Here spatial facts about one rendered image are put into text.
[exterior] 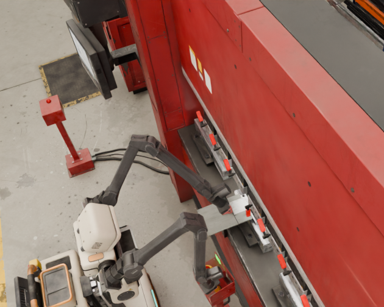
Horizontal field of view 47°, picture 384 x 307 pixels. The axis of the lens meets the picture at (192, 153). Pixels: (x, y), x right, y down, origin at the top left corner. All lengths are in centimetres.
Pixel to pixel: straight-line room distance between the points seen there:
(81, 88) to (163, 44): 253
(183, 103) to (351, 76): 183
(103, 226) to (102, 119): 260
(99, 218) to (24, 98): 327
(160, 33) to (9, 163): 251
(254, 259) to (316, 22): 144
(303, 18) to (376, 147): 55
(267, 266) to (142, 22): 149
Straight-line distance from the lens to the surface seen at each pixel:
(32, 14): 667
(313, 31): 143
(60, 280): 264
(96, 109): 477
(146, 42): 261
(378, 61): 134
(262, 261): 250
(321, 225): 151
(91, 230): 215
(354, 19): 424
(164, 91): 286
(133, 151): 221
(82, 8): 258
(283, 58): 132
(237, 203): 254
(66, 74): 534
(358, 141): 112
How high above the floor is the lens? 312
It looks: 50 degrees down
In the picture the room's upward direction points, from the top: 10 degrees counter-clockwise
